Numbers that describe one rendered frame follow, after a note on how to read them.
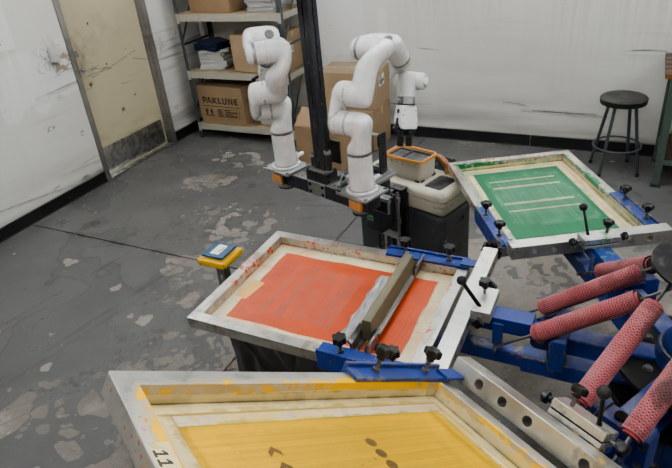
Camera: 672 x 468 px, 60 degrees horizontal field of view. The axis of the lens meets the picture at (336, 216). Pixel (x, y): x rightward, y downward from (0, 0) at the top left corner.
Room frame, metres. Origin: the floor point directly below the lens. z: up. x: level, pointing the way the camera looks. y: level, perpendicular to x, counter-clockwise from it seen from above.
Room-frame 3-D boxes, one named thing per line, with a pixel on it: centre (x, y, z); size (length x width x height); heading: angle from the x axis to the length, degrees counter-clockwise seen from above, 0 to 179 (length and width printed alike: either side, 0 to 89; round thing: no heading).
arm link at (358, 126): (2.05, -0.10, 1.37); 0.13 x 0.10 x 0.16; 53
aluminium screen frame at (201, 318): (1.60, 0.03, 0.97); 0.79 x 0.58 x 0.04; 62
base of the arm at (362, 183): (2.05, -0.12, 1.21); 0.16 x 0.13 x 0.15; 134
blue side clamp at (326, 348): (1.24, -0.05, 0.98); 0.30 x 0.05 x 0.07; 62
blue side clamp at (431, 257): (1.73, -0.31, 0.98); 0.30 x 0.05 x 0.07; 62
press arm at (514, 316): (1.33, -0.46, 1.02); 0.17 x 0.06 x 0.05; 62
